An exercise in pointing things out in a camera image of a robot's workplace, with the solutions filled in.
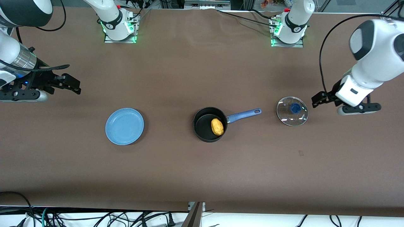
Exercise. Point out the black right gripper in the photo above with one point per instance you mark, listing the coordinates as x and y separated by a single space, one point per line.
43 80

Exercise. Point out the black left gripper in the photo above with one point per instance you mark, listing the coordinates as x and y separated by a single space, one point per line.
330 94

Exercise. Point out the glass lid with blue knob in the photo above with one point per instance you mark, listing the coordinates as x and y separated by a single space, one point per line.
285 116

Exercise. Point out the yellow potato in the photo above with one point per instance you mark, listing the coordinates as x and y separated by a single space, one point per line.
217 126

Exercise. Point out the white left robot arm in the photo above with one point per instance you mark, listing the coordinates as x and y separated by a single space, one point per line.
378 56

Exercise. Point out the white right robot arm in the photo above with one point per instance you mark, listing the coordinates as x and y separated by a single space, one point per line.
110 15

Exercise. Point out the blue round plate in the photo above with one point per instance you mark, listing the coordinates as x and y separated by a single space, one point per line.
124 126

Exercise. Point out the orange object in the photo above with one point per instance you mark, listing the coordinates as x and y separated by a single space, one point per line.
265 3

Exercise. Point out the brown table cover sheet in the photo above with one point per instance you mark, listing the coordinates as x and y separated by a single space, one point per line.
189 173

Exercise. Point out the grey power strip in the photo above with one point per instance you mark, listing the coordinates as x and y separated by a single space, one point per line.
205 4

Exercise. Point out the black power plug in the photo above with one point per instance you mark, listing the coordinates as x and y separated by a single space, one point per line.
171 220

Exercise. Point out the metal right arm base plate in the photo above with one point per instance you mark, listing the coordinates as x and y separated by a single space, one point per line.
110 40

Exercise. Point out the aluminium frame profile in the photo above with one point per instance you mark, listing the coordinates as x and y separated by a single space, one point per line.
386 15

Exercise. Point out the white metal bracket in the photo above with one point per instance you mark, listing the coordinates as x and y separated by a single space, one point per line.
190 206

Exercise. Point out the brown wooden post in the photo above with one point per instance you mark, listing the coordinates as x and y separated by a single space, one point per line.
193 219

